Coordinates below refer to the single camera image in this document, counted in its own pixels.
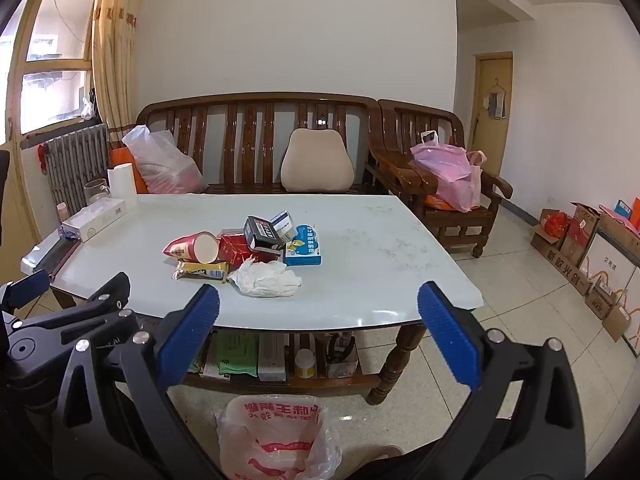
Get black carton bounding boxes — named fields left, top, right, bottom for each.
left=243, top=216, right=286, bottom=253

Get pile of cardboard boxes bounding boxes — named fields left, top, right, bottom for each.
left=530, top=199, right=640, bottom=356

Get white translucent plastic bag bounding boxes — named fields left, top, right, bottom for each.
left=121, top=125, right=206, bottom=195

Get wooden slatted sofa bench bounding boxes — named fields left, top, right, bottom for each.
left=111, top=91, right=396, bottom=196

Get yellow framed window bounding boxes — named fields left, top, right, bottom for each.
left=0, top=0, right=108, bottom=151

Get orange packet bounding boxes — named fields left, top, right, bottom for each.
left=424, top=192, right=458, bottom=211

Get white tissue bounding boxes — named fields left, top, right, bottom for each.
left=227, top=257, right=302, bottom=298

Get wooden armchair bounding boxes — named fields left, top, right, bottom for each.
left=367, top=99, right=515, bottom=258

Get grey cast iron radiator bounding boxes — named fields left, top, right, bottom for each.
left=42, top=122, right=110, bottom=211

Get red paper cup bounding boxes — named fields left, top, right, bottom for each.
left=163, top=231, right=221, bottom=264

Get clothes hanger with cloth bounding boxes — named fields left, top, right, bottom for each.
left=484, top=77, right=508, bottom=121

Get red printed white bin bag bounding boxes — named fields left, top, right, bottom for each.
left=215, top=394, right=343, bottom=480

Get green wipes packet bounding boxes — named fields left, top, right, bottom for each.
left=217, top=332, right=261, bottom=378

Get wooden coffee table white top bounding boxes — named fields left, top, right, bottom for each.
left=21, top=192, right=485, bottom=406

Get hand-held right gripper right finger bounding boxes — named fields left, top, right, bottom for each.
left=417, top=281, right=586, bottom=480

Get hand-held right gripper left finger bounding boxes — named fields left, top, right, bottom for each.
left=52, top=284, right=226, bottom=480

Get pink plastic bag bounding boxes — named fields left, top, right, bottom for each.
left=409, top=130, right=487, bottom=213

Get beige patterned curtain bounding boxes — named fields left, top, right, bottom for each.
left=91, top=0, right=146, bottom=161

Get yellow door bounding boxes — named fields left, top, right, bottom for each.
left=469, top=51, right=515, bottom=181

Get clear glass mug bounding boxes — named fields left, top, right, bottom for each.
left=83, top=178, right=111, bottom=206

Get small white and blue box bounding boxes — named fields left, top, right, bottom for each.
left=270, top=210, right=297, bottom=242

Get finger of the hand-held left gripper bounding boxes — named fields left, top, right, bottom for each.
left=10, top=273, right=141, bottom=356
left=0, top=272, right=52, bottom=318

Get white paper towel roll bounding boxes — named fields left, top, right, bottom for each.
left=107, top=162, right=137, bottom=201

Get clear storage container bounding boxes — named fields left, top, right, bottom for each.
left=326, top=332, right=361, bottom=378

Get long white box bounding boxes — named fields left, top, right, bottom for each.
left=57, top=197, right=128, bottom=244

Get brown snack bar wrapper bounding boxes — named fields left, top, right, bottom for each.
left=173, top=261, right=230, bottom=283

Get red plastic bag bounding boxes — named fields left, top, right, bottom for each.
left=542, top=211, right=571, bottom=237

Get beige cushion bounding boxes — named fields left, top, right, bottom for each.
left=280, top=128, right=356, bottom=194

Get red box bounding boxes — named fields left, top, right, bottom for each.
left=217, top=230, right=261, bottom=271

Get white bottle yellow base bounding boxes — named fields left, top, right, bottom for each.
left=294, top=347, right=317, bottom=380

